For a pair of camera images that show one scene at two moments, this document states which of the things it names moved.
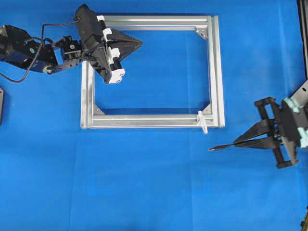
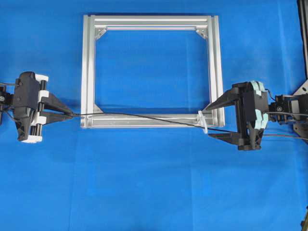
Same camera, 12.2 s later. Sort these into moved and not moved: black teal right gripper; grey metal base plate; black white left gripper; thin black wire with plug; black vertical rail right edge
Moved: black teal right gripper; black white left gripper; thin black wire with plug
Not moved: grey metal base plate; black vertical rail right edge
